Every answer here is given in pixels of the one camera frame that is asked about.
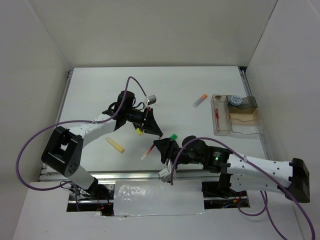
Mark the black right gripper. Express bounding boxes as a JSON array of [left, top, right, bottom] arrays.
[[153, 137, 204, 171]]

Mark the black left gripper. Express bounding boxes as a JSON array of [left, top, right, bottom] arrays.
[[125, 107, 163, 137]]

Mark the pale yellow highlighter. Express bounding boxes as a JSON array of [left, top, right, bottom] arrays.
[[105, 137, 125, 153]]

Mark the orange-capped grey marker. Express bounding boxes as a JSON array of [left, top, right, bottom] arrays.
[[192, 94, 208, 108]]

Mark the red gel pen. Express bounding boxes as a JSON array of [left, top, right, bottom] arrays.
[[214, 108, 220, 132]]

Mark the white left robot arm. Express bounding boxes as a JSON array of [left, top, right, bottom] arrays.
[[41, 91, 163, 200]]

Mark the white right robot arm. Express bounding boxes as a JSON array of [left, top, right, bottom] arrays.
[[153, 135, 310, 203]]

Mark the black green-capped highlighter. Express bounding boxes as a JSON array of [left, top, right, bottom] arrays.
[[170, 134, 178, 140]]

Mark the black yellow-capped highlighter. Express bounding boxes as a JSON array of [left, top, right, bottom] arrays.
[[136, 128, 143, 136]]

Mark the white foil sheet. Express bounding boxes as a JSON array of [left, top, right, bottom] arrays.
[[113, 180, 205, 216]]

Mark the clear compartment organizer box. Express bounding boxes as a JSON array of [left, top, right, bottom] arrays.
[[210, 95, 263, 139]]

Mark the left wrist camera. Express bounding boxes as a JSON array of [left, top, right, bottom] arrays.
[[145, 95, 157, 105]]

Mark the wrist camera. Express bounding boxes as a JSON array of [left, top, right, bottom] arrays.
[[158, 161, 172, 183], [145, 95, 157, 105]]

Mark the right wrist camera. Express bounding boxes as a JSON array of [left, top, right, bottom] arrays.
[[158, 161, 172, 183]]

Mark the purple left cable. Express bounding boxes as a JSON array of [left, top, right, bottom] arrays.
[[15, 75, 148, 212]]

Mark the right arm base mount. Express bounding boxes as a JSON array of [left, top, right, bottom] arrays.
[[201, 180, 250, 210]]

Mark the aluminium front rail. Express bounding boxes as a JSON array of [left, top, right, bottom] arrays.
[[38, 169, 220, 182]]

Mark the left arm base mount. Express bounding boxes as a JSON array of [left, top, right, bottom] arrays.
[[60, 180, 115, 217]]

